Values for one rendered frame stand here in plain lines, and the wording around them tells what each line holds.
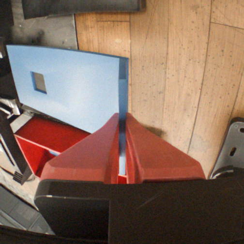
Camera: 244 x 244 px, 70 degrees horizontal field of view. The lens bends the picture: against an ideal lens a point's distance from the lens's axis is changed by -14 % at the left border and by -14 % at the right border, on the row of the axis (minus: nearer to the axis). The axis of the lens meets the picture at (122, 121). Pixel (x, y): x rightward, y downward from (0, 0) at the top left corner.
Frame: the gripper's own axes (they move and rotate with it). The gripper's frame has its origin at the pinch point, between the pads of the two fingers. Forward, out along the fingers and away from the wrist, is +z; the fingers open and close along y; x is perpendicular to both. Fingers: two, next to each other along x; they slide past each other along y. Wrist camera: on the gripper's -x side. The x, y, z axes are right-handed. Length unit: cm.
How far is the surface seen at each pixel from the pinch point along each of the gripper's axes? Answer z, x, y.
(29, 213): 199, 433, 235
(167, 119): 10.2, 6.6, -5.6
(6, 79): 16.0, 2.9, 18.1
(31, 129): 15.8, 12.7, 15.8
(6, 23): 18.2, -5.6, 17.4
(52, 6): 13.5, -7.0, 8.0
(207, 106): 8.3, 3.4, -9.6
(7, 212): 192, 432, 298
